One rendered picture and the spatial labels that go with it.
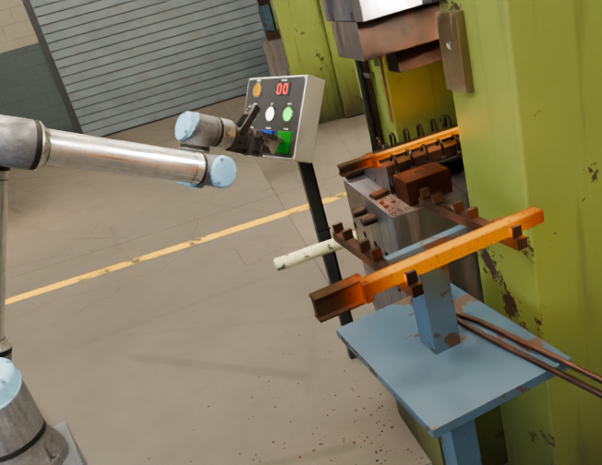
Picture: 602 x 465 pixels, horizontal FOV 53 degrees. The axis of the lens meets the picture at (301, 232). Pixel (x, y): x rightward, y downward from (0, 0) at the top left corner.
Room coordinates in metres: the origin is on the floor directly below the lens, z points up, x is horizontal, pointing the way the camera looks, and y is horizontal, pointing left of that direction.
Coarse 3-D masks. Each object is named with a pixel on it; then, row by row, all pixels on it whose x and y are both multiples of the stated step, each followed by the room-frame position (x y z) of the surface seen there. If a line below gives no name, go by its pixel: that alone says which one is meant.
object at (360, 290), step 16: (528, 208) 0.96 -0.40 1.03; (496, 224) 0.94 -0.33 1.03; (512, 224) 0.92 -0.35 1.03; (528, 224) 0.93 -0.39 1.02; (464, 240) 0.91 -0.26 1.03; (480, 240) 0.91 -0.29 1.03; (496, 240) 0.91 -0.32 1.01; (416, 256) 0.90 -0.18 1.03; (432, 256) 0.88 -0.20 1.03; (448, 256) 0.89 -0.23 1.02; (384, 272) 0.88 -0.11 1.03; (400, 272) 0.87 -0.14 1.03; (416, 272) 0.87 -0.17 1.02; (336, 288) 0.85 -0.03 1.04; (352, 288) 0.85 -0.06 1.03; (368, 288) 0.84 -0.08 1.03; (384, 288) 0.86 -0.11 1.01; (320, 304) 0.84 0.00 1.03; (336, 304) 0.85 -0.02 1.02; (352, 304) 0.85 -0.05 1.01; (320, 320) 0.83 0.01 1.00
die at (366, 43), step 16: (384, 16) 1.51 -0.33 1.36; (400, 16) 1.52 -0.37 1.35; (416, 16) 1.53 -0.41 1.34; (432, 16) 1.53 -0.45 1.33; (336, 32) 1.67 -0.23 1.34; (352, 32) 1.55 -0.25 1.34; (368, 32) 1.51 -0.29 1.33; (384, 32) 1.51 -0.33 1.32; (400, 32) 1.52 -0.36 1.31; (416, 32) 1.53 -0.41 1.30; (432, 32) 1.53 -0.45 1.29; (352, 48) 1.57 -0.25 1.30; (368, 48) 1.51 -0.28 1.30; (384, 48) 1.51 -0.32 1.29; (400, 48) 1.52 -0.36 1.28
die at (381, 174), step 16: (448, 128) 1.69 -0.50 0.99; (400, 144) 1.67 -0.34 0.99; (432, 144) 1.58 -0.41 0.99; (448, 144) 1.55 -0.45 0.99; (384, 160) 1.55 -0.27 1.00; (400, 160) 1.53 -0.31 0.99; (416, 160) 1.52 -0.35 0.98; (432, 160) 1.52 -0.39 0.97; (368, 176) 1.67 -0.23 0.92; (384, 176) 1.53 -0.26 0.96
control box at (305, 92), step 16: (256, 80) 2.23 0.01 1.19; (272, 80) 2.14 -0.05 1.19; (288, 80) 2.07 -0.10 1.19; (304, 80) 2.00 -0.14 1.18; (320, 80) 2.02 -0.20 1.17; (256, 96) 2.20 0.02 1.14; (272, 96) 2.12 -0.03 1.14; (288, 96) 2.04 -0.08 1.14; (304, 96) 1.97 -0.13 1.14; (320, 96) 2.01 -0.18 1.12; (304, 112) 1.96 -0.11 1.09; (256, 128) 2.14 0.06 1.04; (272, 128) 2.06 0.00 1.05; (288, 128) 1.99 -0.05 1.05; (304, 128) 1.95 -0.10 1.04; (304, 144) 1.95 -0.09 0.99; (288, 160) 1.98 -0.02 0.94; (304, 160) 1.94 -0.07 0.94
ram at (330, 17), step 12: (324, 0) 1.72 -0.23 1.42; (336, 0) 1.62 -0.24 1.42; (348, 0) 1.52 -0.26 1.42; (360, 0) 1.45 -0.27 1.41; (372, 0) 1.46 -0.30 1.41; (384, 0) 1.46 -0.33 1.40; (396, 0) 1.47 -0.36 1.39; (408, 0) 1.47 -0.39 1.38; (420, 0) 1.48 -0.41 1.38; (324, 12) 1.74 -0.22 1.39; (336, 12) 1.64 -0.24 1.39; (348, 12) 1.54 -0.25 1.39; (360, 12) 1.46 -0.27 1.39; (372, 12) 1.46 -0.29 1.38; (384, 12) 1.46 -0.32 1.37; (396, 12) 1.47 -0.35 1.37
